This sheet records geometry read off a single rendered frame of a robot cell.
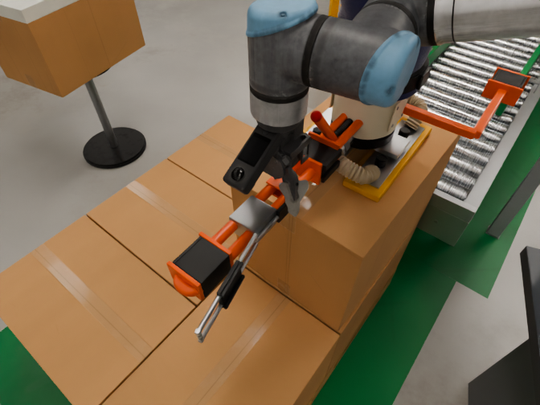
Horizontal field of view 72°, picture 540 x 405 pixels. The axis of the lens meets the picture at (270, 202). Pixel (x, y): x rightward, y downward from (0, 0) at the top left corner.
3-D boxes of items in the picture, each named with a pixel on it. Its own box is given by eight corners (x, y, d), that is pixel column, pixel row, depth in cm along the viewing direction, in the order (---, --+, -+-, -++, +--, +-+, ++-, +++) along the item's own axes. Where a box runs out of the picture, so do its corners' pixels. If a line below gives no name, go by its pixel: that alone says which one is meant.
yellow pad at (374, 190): (398, 120, 113) (402, 106, 109) (430, 132, 109) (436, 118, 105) (341, 186, 95) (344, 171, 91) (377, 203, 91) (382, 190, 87)
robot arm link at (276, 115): (285, 112, 52) (234, 87, 56) (284, 139, 56) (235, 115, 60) (321, 84, 57) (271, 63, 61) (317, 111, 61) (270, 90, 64)
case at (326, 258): (334, 165, 158) (349, 79, 128) (423, 211, 141) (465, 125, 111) (238, 259, 127) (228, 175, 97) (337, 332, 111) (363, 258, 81)
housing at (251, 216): (251, 208, 77) (250, 193, 73) (278, 223, 74) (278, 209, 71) (228, 230, 73) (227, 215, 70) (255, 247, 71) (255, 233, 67)
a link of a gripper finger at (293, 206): (321, 203, 73) (306, 163, 68) (303, 222, 70) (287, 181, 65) (308, 201, 75) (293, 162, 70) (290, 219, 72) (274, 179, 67)
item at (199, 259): (204, 246, 70) (201, 231, 67) (235, 267, 67) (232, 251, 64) (171, 278, 66) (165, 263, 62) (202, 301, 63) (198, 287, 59)
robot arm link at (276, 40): (304, 21, 43) (229, 4, 46) (297, 112, 52) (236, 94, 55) (334, -7, 48) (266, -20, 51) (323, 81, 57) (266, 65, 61)
